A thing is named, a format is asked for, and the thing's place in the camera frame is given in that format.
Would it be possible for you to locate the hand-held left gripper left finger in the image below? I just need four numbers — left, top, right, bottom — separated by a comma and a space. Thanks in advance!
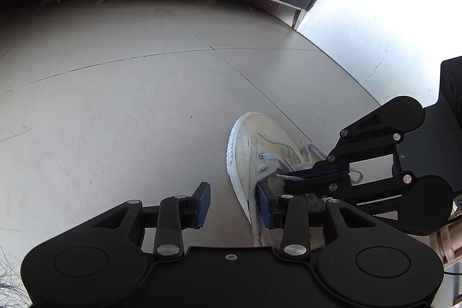
91, 182, 212, 257

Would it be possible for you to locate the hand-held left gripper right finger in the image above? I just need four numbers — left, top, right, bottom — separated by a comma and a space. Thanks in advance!
256, 183, 375, 257

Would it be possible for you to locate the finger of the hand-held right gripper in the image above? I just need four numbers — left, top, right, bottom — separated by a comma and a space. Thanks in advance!
282, 171, 414, 220
288, 99, 402, 179

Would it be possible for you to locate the white shoelace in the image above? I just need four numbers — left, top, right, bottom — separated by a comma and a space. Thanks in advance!
260, 144, 364, 186

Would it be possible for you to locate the white canvas shoe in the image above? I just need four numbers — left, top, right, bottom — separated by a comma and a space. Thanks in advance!
227, 112, 362, 248

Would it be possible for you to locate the person's right hand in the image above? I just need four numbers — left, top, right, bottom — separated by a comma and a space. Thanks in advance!
434, 213, 462, 268

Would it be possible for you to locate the reddish dotted mat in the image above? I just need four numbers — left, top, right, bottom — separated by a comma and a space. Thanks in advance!
253, 0, 281, 17

